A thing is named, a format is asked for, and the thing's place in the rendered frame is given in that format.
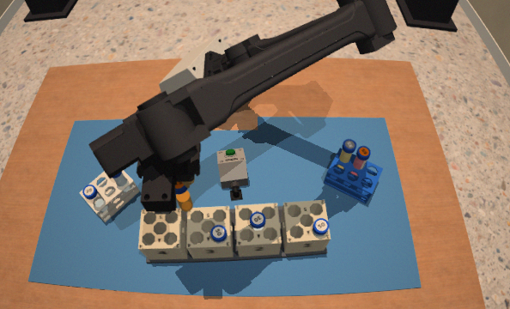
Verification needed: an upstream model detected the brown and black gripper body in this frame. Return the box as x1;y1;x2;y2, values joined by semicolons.
137;143;201;182

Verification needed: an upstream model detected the blue tube rack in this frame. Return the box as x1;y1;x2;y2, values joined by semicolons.
324;148;383;204

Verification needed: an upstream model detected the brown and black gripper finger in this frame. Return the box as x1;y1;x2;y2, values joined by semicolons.
182;180;194;188

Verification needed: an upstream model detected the blue flat mat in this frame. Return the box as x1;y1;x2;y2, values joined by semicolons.
28;117;422;297

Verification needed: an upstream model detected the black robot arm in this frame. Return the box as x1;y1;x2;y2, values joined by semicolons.
89;0;397;215

